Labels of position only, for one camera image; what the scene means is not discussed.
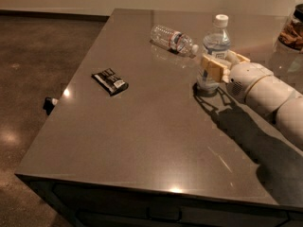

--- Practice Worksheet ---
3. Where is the black drawer knob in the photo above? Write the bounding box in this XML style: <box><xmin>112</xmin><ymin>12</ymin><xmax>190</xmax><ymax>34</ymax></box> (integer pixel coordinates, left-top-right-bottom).
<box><xmin>43</xmin><ymin>97</ymin><xmax>58</xmax><ymax>115</ymax></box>

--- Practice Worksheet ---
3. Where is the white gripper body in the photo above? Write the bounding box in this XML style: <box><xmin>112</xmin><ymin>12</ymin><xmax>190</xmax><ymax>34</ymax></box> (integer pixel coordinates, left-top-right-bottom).
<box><xmin>226</xmin><ymin>53</ymin><xmax>274</xmax><ymax>103</ymax></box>

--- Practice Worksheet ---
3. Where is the black snack packet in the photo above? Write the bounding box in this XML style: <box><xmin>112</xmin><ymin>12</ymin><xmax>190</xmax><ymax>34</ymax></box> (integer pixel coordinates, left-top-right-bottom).
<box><xmin>92</xmin><ymin>68</ymin><xmax>129</xmax><ymax>96</ymax></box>

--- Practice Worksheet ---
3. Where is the dark cabinet drawer front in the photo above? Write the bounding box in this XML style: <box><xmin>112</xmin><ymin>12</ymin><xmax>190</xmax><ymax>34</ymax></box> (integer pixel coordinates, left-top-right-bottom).
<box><xmin>18</xmin><ymin>175</ymin><xmax>303</xmax><ymax>227</ymax></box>

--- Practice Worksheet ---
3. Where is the glass jar with snacks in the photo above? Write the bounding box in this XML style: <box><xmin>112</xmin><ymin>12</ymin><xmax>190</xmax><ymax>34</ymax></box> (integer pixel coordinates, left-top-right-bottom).
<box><xmin>278</xmin><ymin>4</ymin><xmax>303</xmax><ymax>53</ymax></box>

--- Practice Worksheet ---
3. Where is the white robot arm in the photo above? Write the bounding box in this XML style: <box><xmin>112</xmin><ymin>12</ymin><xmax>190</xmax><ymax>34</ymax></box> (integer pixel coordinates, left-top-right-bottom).
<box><xmin>201</xmin><ymin>51</ymin><xmax>303</xmax><ymax>149</ymax></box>

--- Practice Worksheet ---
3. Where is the clear plastic bottle red label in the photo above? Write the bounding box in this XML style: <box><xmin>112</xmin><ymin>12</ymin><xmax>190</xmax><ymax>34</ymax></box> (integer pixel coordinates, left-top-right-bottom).
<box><xmin>151</xmin><ymin>25</ymin><xmax>199</xmax><ymax>57</ymax></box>

